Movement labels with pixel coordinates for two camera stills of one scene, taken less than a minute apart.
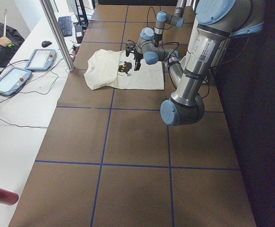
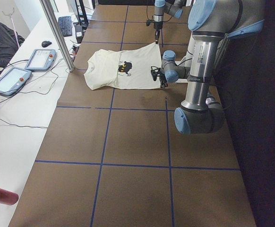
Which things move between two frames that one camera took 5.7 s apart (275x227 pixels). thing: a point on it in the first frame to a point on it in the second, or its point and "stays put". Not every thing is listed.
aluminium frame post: (49, 12) stays put
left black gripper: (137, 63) to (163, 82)
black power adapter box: (79, 31) stays put
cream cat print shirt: (107, 68) stays put
